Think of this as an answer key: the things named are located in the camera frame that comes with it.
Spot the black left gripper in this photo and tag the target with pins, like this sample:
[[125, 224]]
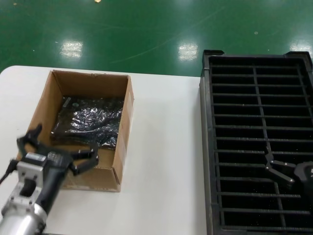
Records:
[[57, 166]]

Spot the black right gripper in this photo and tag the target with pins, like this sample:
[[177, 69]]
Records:
[[305, 176]]

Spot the graphics card with metal bracket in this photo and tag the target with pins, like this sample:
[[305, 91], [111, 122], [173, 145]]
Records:
[[66, 102]]

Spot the silver anti-static bag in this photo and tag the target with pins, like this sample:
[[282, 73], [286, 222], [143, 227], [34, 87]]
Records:
[[97, 117]]

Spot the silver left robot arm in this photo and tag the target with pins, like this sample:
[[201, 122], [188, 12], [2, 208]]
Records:
[[17, 222]]

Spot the brown cardboard box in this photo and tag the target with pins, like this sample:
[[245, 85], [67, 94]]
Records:
[[124, 137]]

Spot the black slotted plastic container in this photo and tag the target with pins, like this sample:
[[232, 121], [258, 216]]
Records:
[[206, 122]]

